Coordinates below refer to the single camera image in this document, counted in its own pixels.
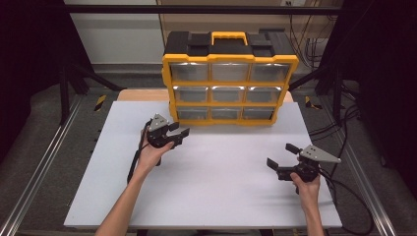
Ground left hand-held gripper cable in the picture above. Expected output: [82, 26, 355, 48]
[126, 120, 154, 185]

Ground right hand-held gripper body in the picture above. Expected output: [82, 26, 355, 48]
[277, 144, 342, 195]

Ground black metal stand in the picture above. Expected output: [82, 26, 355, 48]
[58, 60, 128, 126]
[288, 62, 346, 126]

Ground person's right hand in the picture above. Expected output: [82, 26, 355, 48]
[289, 171, 322, 204]

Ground hand-held gripper cable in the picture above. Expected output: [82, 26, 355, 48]
[317, 166, 376, 236]
[126, 120, 154, 185]

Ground right hand-held gripper cable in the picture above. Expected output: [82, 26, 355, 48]
[317, 166, 376, 236]

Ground black curtain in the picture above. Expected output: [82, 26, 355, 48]
[319, 0, 417, 193]
[0, 0, 96, 165]

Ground wooden board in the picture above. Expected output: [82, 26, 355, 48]
[117, 88, 293, 103]

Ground yellow black drawer organizer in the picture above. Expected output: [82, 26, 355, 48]
[161, 30, 300, 127]

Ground black floor cables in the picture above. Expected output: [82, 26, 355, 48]
[308, 83, 363, 180]

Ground beige cabinet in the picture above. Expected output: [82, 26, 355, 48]
[156, 0, 344, 40]

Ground set of clear organizer drawers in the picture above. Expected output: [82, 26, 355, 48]
[170, 62, 291, 121]

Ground yellow black hazard tape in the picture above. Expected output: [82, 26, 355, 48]
[93, 94, 108, 112]
[304, 95, 324, 111]

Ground bundle of wall cables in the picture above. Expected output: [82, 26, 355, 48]
[288, 14, 329, 71]

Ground person's left hand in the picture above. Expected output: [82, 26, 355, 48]
[135, 129, 176, 177]

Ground clear plastic drawer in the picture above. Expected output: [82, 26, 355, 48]
[176, 106, 209, 121]

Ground black horizontal bar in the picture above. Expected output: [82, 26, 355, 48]
[63, 4, 342, 15]

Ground aluminium rail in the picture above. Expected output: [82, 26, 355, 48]
[319, 97, 399, 236]
[0, 96, 83, 236]

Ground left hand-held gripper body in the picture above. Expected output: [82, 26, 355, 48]
[145, 113, 175, 167]

